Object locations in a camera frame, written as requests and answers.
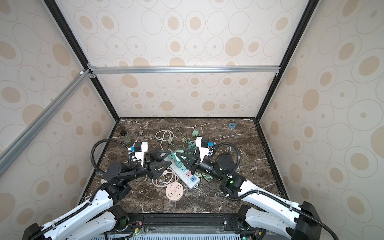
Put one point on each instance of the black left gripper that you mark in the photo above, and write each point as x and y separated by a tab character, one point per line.
152	173

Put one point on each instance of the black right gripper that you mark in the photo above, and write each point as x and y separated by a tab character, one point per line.
194	163

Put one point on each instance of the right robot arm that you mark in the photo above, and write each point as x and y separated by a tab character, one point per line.
289	219

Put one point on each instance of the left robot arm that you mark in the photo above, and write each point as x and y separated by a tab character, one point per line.
116	188

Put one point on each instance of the white colourful power strip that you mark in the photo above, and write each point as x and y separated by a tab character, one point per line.
190	180

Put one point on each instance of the round pink power socket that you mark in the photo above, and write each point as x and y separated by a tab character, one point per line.
174	192

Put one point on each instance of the glass spice jar black lid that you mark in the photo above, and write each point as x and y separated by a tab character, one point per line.
125	138

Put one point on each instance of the blue tape roll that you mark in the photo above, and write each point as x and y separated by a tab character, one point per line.
232	126

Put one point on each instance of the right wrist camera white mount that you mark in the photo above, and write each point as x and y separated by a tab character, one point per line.
205	147

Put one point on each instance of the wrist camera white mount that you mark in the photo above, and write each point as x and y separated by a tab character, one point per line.
205	147
137	154

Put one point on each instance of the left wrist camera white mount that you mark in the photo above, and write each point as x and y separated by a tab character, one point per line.
137	154

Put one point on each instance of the aluminium frame crossbar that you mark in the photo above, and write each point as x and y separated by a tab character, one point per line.
185	70

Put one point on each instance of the aluminium frame left bar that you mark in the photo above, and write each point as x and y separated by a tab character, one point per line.
26	137

